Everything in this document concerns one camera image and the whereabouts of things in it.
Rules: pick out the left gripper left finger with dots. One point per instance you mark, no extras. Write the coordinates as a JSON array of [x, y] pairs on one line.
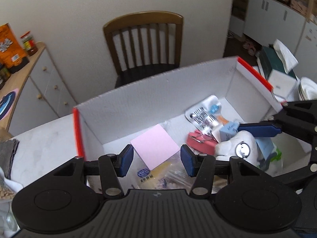
[[114, 166]]

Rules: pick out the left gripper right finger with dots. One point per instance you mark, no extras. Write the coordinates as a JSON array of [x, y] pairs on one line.
[[201, 167]]

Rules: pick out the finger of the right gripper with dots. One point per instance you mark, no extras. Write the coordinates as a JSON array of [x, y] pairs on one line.
[[297, 119]]

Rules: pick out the red binder clip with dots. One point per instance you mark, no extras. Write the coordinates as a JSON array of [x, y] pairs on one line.
[[201, 143]]

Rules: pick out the white mask bag green label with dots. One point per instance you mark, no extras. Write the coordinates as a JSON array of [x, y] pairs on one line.
[[273, 165]]

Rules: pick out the cotton swab bag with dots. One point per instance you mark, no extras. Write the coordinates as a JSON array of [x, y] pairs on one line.
[[175, 176]]

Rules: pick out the blueberry bread packet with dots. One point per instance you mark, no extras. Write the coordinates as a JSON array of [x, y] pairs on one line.
[[153, 179]]

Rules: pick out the light blue carton box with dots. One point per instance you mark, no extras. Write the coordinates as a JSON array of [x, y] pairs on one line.
[[264, 145]]

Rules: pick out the white plush keychain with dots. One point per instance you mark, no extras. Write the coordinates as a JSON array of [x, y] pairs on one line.
[[242, 145]]

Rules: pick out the pink sticky note pad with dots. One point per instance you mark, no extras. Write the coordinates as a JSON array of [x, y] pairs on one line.
[[155, 146]]

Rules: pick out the stacked white plates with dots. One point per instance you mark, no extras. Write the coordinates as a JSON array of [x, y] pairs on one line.
[[307, 89]]

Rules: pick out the red cardboard box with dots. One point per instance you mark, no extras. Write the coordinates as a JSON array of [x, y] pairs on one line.
[[107, 123]]

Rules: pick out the green white tissue box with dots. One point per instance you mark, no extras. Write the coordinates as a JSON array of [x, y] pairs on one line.
[[276, 63]]

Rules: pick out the white sideboard cabinet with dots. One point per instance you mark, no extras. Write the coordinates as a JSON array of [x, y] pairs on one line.
[[42, 94]]

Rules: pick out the white green tea bag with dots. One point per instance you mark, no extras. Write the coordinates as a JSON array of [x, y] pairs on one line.
[[8, 188]]

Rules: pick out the grey folded cloth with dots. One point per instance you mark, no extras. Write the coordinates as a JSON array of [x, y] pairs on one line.
[[8, 150]]

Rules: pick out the wooden chair behind table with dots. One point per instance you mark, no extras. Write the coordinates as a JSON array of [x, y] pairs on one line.
[[144, 44]]

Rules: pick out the red lid sauce jar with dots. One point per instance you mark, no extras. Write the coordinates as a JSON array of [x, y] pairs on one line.
[[29, 43]]

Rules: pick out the orange snack bag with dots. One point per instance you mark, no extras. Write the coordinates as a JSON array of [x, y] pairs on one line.
[[12, 54]]

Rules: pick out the white wall cabinets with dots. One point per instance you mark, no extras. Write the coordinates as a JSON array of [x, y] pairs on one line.
[[258, 23]]

